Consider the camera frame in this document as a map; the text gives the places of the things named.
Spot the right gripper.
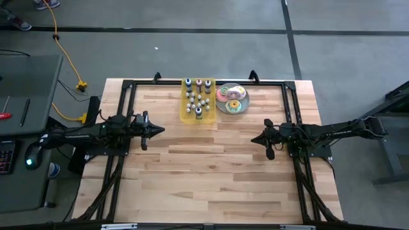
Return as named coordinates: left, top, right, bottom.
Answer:
left=251, top=118, right=292, bottom=161

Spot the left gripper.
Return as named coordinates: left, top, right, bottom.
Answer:
left=127, top=111, right=166, bottom=151

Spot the grey round plate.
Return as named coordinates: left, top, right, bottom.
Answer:
left=215, top=82, right=251, bottom=115

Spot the mint iced toy donut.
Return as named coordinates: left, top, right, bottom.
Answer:
left=225, top=99, right=243, bottom=114

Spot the purple iced toy donut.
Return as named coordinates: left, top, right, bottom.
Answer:
left=225, top=85, right=247, bottom=100

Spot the yellow translucent plastic tray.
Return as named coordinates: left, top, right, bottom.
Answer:
left=179, top=77, right=217, bottom=125

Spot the pink iced toy donut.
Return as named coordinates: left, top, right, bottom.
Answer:
left=215, top=88, right=229, bottom=104

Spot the black slanted side panel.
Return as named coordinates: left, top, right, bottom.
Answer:
left=67, top=95, right=102, bottom=176

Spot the blue white drink can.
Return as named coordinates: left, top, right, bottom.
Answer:
left=47, top=162, right=61, bottom=180

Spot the black computer mouse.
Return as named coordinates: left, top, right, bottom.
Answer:
left=24, top=142, right=45, bottom=171

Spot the dark grey desk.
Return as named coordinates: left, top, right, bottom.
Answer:
left=0, top=54, right=64, bottom=137
left=0, top=131, right=58, bottom=214

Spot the black pen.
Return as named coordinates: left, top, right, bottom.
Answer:
left=19, top=98, right=31, bottom=128

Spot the dark metal side stand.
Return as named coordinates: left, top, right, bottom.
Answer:
left=360, top=80, right=409, bottom=186

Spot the backlit computer keyboard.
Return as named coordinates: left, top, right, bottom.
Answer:
left=0, top=140, right=17, bottom=176

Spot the person's shoe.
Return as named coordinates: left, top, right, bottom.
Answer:
left=33, top=0, right=61, bottom=10
left=6, top=14, right=33, bottom=32

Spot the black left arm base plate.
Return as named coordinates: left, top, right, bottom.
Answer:
left=83, top=130, right=132, bottom=157

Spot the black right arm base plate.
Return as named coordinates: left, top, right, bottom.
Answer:
left=288, top=145, right=334, bottom=160

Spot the black metal table frame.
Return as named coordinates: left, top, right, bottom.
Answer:
left=72, top=70, right=345, bottom=224

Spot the yellow extension cord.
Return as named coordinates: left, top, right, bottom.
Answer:
left=41, top=0, right=89, bottom=93
left=51, top=102, right=88, bottom=125

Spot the silver aluminium post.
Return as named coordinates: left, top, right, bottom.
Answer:
left=280, top=224, right=316, bottom=230
left=101, top=223, right=139, bottom=230

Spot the red-handled screwdriver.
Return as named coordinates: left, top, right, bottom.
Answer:
left=0, top=95, right=13, bottom=121

